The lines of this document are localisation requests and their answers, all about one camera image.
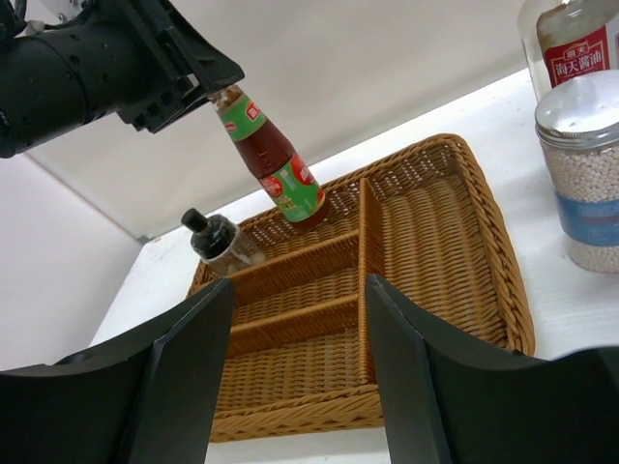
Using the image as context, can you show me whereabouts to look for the silver-lid jar blue label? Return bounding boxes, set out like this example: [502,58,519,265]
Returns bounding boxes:
[534,70,618,274]

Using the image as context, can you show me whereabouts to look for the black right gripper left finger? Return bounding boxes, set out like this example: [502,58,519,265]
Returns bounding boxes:
[1,278,235,463]

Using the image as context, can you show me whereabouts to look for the small black-capped glass jar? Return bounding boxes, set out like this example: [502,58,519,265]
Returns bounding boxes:
[181,208,266,276]

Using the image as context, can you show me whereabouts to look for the brown wicker divided tray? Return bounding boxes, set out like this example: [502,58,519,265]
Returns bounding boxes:
[186,133,537,445]

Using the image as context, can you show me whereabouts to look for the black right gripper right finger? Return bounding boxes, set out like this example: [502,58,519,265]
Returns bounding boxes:
[365,275,618,463]

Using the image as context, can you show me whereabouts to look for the tall soy sauce bottle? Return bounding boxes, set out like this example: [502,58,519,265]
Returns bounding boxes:
[517,0,618,100]

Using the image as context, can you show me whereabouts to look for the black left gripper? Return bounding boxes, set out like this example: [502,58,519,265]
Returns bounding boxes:
[1,1,245,159]

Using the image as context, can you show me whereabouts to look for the red sauce bottle green label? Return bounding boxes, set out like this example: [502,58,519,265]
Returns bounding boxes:
[209,85,328,231]

